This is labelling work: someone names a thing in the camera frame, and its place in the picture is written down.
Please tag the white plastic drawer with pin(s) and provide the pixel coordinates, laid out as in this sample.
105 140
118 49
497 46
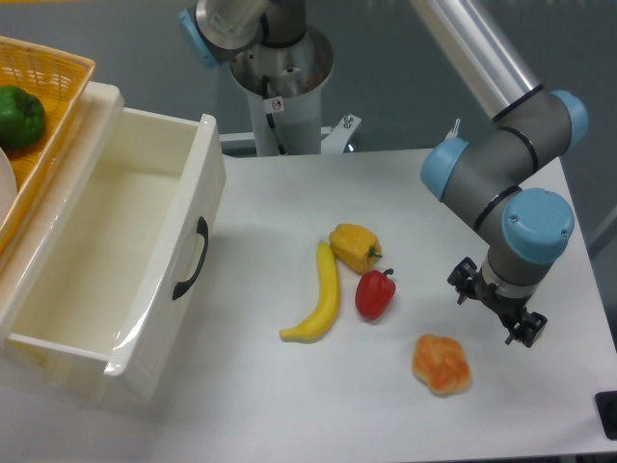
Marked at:
100 321

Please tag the green bell pepper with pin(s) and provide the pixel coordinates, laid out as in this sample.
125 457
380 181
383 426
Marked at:
22 118

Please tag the yellow woven basket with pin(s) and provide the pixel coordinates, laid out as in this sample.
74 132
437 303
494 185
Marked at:
40 90

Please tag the white drawer cabinet frame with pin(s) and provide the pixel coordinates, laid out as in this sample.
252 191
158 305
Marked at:
97 113

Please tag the black drawer handle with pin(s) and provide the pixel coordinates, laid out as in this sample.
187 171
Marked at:
194 254

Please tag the round orange bread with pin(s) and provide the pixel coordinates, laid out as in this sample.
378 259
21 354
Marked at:
441 364

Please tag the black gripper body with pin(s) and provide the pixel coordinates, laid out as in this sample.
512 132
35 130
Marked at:
509 311

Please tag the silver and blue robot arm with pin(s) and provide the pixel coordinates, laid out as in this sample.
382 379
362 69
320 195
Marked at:
526 230

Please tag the red bell pepper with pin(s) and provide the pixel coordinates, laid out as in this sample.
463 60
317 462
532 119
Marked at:
374 292

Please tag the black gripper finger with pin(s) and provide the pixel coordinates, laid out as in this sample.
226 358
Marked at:
463 278
525 329

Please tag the white plate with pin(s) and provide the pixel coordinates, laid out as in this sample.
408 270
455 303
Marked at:
8 188

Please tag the yellow banana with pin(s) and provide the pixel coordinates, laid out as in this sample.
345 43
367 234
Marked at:
320 321

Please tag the black object at table edge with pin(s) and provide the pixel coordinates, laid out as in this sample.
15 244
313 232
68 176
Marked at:
606 403

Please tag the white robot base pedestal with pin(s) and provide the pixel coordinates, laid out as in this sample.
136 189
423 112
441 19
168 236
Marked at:
284 87

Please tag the yellow bell pepper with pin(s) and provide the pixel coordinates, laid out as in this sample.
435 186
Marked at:
356 246

